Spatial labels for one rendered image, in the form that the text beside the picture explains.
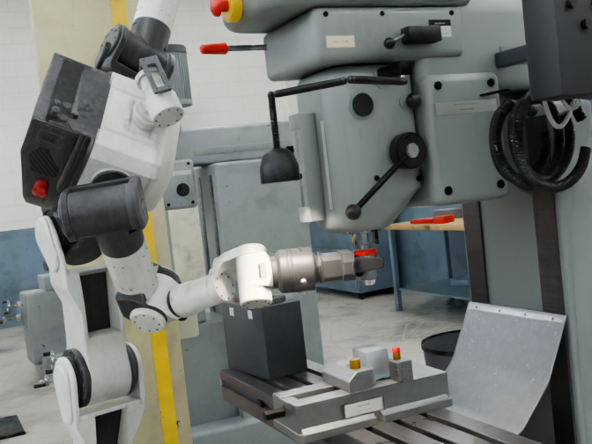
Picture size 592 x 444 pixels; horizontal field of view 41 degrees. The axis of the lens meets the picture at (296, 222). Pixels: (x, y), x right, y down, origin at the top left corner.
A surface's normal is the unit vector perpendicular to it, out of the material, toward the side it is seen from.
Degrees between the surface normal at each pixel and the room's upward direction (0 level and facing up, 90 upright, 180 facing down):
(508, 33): 90
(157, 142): 58
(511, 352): 63
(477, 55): 90
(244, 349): 90
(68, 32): 90
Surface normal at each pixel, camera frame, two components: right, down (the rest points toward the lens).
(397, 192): 0.44, 0.31
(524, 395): -0.72, -0.61
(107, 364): 0.60, -0.19
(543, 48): -0.90, 0.12
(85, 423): 0.64, 0.10
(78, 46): 0.43, 0.00
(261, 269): 0.02, -0.37
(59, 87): 0.47, -0.55
